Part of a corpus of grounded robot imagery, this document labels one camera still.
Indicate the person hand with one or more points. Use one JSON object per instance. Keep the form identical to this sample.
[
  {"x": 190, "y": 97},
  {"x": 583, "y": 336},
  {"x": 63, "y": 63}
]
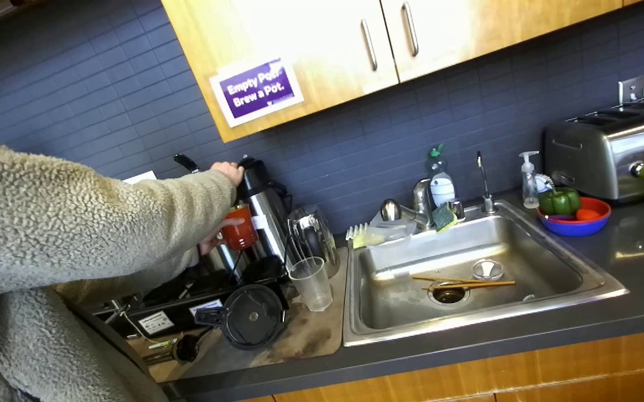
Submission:
[{"x": 229, "y": 171}]

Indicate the silver black coffee carafe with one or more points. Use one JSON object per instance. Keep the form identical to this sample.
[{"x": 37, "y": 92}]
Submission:
[{"x": 267, "y": 213}]

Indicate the grey fleece sleeved forearm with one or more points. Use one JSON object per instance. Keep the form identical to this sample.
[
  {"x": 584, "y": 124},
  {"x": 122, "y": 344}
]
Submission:
[{"x": 167, "y": 216}]

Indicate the purple sign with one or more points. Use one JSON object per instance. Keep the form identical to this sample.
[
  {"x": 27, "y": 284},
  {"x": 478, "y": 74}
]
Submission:
[{"x": 259, "y": 90}]

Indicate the clear glass cup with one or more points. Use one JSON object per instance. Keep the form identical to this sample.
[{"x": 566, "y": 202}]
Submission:
[{"x": 312, "y": 237}]

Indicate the clear plastic cup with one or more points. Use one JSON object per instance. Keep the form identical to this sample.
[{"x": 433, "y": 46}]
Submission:
[{"x": 312, "y": 286}]

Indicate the wooden upper cabinet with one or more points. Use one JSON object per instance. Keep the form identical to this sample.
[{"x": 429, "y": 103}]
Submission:
[{"x": 300, "y": 46}]

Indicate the wooden cabinet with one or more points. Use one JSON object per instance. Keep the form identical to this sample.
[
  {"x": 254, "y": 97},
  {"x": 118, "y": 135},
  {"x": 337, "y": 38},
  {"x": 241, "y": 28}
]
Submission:
[
  {"x": 300, "y": 46},
  {"x": 486, "y": 372}
]

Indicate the black tray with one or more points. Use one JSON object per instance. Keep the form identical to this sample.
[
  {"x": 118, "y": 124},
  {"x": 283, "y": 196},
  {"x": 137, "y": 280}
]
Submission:
[{"x": 180, "y": 309}]

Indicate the round black lid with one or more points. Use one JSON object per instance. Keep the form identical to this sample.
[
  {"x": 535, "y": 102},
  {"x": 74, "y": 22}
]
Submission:
[{"x": 255, "y": 315}]

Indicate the yellow sponge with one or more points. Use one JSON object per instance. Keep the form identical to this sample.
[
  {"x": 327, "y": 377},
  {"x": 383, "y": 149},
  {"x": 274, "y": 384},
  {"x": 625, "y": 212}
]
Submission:
[{"x": 366, "y": 237}]

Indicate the brown drying mat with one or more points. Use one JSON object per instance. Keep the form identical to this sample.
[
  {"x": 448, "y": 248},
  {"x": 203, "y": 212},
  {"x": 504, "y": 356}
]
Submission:
[{"x": 308, "y": 336}]

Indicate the chrome faucet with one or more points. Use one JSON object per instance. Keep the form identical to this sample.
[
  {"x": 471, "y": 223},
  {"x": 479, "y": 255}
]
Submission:
[{"x": 422, "y": 197}]

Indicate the dish soap bottle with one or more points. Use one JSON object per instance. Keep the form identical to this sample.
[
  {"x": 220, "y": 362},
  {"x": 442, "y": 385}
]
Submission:
[{"x": 442, "y": 186}]

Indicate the person in grey fleece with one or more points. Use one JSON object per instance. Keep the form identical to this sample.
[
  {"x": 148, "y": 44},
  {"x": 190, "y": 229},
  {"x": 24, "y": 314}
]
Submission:
[{"x": 24, "y": 247}]

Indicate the green scrubber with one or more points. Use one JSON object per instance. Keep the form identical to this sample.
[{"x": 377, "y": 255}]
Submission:
[{"x": 448, "y": 216}]

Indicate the sink drain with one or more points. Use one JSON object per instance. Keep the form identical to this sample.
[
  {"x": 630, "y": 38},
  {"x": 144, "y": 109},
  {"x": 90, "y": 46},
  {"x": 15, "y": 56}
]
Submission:
[{"x": 448, "y": 294}]

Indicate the wooden chopstick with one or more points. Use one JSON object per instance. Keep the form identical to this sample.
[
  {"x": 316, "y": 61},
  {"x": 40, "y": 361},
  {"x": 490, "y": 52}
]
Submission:
[
  {"x": 464, "y": 280},
  {"x": 486, "y": 286}
]

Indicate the pump soap bottle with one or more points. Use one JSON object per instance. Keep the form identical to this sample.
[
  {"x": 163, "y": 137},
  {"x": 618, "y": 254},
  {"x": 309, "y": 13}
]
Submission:
[{"x": 530, "y": 186}]

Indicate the wooden lower cabinet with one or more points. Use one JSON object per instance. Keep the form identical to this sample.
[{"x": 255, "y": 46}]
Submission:
[{"x": 486, "y": 372}]

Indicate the green bell pepper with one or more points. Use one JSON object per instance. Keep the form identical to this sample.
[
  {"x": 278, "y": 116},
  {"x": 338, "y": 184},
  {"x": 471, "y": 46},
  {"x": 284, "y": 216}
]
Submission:
[{"x": 561, "y": 202}]

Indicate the stainless steel sink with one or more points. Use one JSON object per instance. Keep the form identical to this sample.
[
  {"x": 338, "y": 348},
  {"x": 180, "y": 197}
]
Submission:
[{"x": 547, "y": 276}]

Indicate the blue bowl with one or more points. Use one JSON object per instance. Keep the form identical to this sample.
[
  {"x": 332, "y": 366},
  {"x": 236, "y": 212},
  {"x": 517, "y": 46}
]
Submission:
[{"x": 575, "y": 227}]

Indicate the red tomato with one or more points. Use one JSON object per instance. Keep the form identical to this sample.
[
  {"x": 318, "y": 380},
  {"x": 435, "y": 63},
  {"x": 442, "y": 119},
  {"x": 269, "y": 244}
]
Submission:
[{"x": 590, "y": 216}]

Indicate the silver toaster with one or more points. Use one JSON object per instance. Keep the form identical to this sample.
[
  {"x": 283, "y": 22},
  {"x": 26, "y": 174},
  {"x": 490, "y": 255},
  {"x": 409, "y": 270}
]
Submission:
[{"x": 599, "y": 153}]

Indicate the wall outlet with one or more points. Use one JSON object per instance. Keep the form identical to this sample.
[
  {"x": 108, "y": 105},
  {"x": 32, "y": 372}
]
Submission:
[{"x": 638, "y": 88}]

